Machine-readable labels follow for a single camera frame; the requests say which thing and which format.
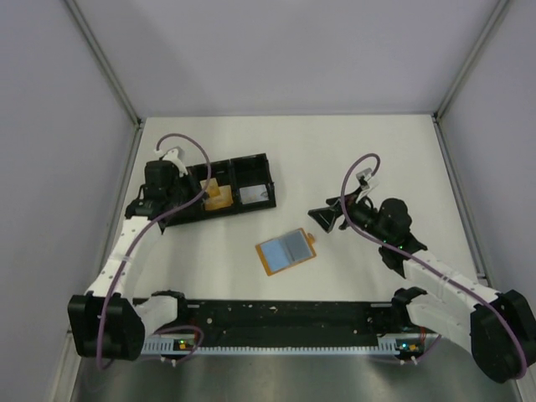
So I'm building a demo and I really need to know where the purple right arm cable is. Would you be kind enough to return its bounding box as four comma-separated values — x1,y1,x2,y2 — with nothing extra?
339,152,528,380

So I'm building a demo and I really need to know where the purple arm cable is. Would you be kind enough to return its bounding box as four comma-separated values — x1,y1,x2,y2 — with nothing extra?
339,152,528,380
96,132,213,370

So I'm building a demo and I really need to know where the yellow leather card holder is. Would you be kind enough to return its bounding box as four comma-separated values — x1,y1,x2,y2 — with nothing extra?
255,228,317,276

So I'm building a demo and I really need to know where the gold VIP credit card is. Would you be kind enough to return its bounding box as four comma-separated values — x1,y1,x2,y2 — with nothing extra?
200,178,221,198

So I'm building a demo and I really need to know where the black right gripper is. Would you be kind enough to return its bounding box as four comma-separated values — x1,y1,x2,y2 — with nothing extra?
309,185,391,244

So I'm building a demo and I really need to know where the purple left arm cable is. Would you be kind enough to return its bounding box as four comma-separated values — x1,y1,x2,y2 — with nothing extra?
96,132,213,370

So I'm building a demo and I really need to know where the black three-compartment tray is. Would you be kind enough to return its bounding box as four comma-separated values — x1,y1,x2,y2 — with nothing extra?
160,153,276,227

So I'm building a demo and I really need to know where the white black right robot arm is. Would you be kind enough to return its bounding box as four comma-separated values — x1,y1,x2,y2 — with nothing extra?
307,196,535,384

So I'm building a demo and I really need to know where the aluminium frame post right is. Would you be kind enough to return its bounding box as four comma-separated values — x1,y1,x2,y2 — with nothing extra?
433,0,513,123

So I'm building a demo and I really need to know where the aluminium frame post left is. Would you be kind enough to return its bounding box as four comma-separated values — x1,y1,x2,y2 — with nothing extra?
61,0,142,127

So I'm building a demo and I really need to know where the grey slotted cable duct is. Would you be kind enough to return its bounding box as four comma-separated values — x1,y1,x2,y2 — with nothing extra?
142,338,422,356

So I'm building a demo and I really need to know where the silver card in tray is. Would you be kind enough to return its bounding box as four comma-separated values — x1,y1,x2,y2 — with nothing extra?
239,184,270,205

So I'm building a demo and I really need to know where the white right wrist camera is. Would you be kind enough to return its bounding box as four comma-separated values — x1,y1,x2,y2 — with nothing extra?
356,167,379,198

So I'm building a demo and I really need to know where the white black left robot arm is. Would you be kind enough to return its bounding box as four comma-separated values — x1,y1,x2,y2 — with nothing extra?
67,160,201,364

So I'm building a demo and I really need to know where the aluminium frame post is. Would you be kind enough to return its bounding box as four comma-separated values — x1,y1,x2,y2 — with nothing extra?
433,0,513,123
61,0,142,127

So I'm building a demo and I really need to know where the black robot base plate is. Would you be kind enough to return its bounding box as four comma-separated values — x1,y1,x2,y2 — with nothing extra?
172,300,422,348

